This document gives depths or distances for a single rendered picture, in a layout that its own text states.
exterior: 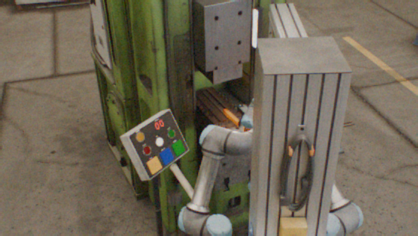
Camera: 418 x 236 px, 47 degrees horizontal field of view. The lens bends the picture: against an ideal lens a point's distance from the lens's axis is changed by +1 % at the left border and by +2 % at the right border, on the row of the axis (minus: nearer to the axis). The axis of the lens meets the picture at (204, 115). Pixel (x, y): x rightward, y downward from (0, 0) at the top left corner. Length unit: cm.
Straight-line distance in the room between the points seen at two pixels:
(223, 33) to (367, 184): 205
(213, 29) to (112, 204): 185
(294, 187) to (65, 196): 277
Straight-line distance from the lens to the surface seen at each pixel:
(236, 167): 322
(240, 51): 283
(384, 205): 405
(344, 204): 237
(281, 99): 140
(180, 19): 274
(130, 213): 384
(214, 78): 282
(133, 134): 259
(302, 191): 163
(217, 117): 304
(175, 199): 335
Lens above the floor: 266
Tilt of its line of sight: 33 degrees down
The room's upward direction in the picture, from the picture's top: 2 degrees counter-clockwise
